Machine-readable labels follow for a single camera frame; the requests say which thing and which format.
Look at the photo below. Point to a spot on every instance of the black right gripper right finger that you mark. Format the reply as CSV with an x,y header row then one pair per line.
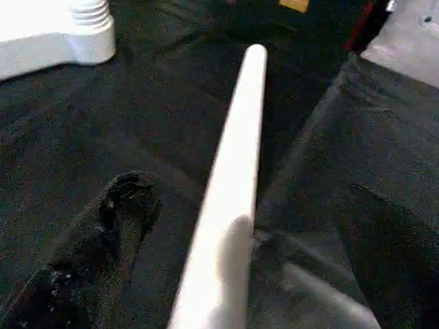
x,y
401,267

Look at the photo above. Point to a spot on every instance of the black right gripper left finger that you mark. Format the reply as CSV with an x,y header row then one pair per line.
x,y
75,260

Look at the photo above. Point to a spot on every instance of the white plastic table leg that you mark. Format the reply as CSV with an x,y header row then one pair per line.
x,y
233,154
91,12

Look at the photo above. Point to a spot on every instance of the white plastic table top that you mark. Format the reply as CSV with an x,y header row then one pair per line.
x,y
41,51

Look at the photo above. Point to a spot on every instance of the white pillow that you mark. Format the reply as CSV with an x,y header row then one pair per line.
x,y
408,37

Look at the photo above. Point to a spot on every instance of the black box with gold label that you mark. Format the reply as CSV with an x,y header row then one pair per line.
x,y
295,4

